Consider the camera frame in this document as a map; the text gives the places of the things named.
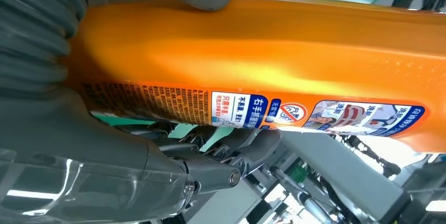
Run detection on grey column machine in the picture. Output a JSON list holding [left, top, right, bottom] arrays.
[[275, 131, 412, 224]]

